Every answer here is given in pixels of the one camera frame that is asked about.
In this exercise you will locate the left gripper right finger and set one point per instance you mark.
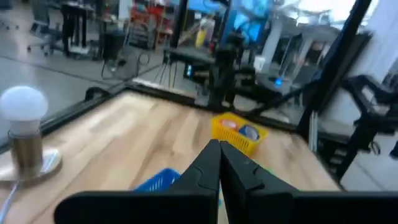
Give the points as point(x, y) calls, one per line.
point(264, 205)

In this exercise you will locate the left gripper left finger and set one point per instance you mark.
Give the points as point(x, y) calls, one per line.
point(186, 205)

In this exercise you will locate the blue tape roll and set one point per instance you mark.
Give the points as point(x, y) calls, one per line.
point(248, 132)

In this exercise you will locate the red tape roll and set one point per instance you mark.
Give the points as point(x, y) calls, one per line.
point(229, 124)

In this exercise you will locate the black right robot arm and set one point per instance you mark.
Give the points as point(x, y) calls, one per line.
point(222, 81)

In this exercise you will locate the blue plastic basket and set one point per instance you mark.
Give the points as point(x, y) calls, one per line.
point(158, 182)

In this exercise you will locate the yellow plastic basket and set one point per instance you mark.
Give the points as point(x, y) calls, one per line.
point(227, 135)

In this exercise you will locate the black equipment stand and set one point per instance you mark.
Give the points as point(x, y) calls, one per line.
point(367, 124)

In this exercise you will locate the yellow bottle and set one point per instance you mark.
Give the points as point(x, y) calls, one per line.
point(201, 38)

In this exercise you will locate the black waste bin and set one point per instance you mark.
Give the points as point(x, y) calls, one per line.
point(113, 46)

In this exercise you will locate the table lamp with white bulb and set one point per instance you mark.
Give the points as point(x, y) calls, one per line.
point(25, 124)

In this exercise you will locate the black background table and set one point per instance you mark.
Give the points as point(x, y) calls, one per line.
point(74, 28)

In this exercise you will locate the office chair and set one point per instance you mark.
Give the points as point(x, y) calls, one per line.
point(46, 25)

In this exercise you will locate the black aluminium table frame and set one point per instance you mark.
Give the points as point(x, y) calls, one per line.
point(335, 62)

